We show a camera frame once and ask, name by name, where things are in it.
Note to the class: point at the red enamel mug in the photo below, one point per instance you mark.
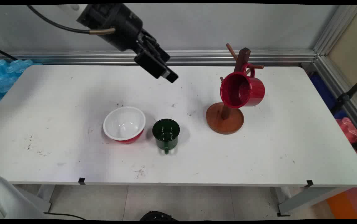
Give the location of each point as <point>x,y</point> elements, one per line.
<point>254,90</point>

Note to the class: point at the horizontal aluminium frame rail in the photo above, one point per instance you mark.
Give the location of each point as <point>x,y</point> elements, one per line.
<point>72,57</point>

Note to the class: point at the white plastic chair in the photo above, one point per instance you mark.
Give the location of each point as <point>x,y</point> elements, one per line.
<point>4,199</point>

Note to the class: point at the black round object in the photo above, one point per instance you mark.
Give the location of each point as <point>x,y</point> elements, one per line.
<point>158,216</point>

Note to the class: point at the grey table leg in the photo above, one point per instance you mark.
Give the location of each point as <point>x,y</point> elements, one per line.
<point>305,199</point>
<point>45,193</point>

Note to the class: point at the red plastic bag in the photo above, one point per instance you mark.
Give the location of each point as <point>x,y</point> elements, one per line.
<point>349,130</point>

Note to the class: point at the black tripod stand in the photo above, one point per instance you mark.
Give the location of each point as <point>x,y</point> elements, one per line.
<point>344,97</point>

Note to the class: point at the orange box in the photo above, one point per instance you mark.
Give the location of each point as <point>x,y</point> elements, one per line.
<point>343,205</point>

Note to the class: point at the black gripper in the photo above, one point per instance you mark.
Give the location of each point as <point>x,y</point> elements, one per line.
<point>116,25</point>

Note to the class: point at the aluminium frame post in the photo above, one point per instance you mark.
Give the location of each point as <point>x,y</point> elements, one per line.
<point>330,34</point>

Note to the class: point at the brown wooden mug tree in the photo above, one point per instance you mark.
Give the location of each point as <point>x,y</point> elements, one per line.
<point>225,124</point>

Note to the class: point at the blue bubble wrap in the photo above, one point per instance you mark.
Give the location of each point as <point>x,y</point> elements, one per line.
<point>1,77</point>

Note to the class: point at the black table edge clip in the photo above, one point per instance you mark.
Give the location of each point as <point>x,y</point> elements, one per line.
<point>81,180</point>
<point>309,183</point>

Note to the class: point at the blue plastic bin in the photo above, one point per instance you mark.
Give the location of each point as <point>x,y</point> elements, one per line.
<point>322,90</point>

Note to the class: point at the red bowl white inside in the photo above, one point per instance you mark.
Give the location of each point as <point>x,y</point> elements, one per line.
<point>124,124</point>

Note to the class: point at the dark green enamel mug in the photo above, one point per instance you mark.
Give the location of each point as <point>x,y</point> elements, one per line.
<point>166,133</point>

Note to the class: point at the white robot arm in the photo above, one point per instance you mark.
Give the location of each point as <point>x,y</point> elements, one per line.
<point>69,7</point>

